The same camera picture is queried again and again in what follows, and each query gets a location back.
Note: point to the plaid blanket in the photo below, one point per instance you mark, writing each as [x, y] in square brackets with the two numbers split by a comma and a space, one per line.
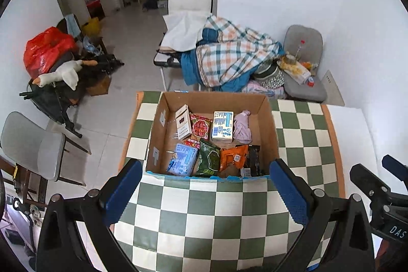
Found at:
[229, 58]

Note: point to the light blue towel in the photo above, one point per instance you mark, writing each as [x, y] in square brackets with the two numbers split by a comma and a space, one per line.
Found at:
[71, 25]

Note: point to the white goose plush toy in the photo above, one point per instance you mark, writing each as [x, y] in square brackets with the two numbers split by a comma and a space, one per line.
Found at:
[68, 74]

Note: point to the black white patterned bag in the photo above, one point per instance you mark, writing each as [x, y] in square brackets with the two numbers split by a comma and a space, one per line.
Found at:
[271, 76]

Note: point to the yellow snack bag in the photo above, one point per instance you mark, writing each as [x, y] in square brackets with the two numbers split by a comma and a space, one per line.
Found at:
[296, 70]

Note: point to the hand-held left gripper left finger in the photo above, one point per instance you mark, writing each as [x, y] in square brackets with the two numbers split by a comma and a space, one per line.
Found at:
[124, 192]

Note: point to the wooden rack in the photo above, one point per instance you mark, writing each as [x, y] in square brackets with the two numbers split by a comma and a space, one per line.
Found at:
[22, 182]

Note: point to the small brown cardboard box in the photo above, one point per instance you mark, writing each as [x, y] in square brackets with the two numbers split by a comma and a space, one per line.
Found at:
[99, 85]

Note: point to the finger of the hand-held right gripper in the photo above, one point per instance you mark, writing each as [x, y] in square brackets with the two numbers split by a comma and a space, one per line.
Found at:
[397, 166]
[368, 184]

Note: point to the grey padded chair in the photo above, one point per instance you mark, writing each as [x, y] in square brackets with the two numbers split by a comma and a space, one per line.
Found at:
[32, 144]

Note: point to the light blue tissue pack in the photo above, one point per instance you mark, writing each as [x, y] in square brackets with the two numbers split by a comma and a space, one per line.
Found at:
[182, 159]

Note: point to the folding bed frame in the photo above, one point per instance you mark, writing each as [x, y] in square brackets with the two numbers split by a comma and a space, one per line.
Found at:
[162, 60]

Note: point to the black folded stroller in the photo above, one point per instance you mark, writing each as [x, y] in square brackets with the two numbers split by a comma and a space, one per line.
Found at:
[51, 100]

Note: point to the small red white packet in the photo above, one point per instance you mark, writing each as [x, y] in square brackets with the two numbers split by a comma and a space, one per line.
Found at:
[310, 81]

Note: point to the grey cushioned chair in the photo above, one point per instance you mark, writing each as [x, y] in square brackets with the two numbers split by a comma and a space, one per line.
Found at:
[302, 34]

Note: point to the green white checkered tablecloth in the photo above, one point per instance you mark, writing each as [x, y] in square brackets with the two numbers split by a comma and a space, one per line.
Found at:
[207, 221]

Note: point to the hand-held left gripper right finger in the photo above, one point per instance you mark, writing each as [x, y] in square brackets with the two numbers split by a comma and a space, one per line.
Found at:
[290, 192]

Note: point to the red snack packet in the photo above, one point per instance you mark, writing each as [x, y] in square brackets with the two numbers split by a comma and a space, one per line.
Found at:
[200, 128]

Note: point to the tape roll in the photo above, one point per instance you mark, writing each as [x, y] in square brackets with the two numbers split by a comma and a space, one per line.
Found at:
[291, 60]

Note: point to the clear plastic bottle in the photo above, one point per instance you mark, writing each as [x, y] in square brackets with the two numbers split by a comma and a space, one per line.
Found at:
[299, 50]

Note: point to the grey flat board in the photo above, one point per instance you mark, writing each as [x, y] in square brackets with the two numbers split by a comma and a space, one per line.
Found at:
[333, 88]

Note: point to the black snack packet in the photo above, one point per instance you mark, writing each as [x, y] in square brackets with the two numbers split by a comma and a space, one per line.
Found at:
[253, 160]

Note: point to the person's dark fleece clothing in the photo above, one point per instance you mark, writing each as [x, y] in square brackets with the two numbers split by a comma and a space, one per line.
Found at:
[261, 269]

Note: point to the white red cigarette pack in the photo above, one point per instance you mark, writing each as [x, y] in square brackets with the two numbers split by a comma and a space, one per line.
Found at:
[183, 122]

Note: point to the orange cartoon snack packet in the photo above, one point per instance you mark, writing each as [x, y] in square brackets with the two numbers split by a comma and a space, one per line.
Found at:
[232, 159]

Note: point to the green snack packet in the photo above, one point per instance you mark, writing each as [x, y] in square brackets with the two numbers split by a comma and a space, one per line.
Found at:
[207, 159]

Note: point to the white blue carton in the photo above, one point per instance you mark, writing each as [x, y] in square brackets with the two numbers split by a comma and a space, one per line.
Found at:
[222, 127]

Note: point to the red plastic bag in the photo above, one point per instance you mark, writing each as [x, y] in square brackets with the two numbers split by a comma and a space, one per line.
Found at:
[44, 49]

